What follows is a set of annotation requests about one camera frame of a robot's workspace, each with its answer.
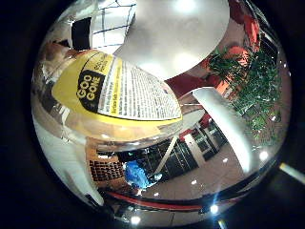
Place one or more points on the Goo Gone spray bottle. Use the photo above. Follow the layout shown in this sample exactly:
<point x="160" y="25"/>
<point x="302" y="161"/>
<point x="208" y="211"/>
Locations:
<point x="111" y="95"/>

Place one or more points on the green leafy plant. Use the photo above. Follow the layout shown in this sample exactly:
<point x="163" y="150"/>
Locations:
<point x="257" y="86"/>

